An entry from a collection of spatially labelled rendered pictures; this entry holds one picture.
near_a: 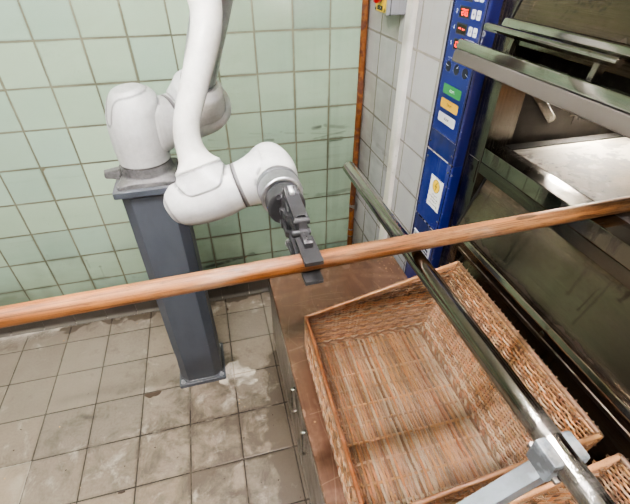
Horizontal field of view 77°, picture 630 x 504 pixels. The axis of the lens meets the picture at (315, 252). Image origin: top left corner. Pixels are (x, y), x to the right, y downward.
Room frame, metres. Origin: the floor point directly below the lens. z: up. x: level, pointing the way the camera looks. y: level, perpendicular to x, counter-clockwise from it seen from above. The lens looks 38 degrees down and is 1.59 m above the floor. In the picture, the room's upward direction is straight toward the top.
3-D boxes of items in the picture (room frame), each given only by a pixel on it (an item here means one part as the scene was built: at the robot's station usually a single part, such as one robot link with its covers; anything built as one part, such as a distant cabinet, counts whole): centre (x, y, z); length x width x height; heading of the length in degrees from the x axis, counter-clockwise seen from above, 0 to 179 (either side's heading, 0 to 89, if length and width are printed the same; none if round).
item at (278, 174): (0.72, 0.07, 1.19); 0.09 x 0.06 x 0.09; 105
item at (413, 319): (0.60, -0.26, 0.72); 0.56 x 0.49 x 0.28; 13
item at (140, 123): (1.18, 0.53, 1.17); 0.18 x 0.16 x 0.22; 137
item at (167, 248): (1.18, 0.54, 0.50); 0.21 x 0.21 x 1.00; 15
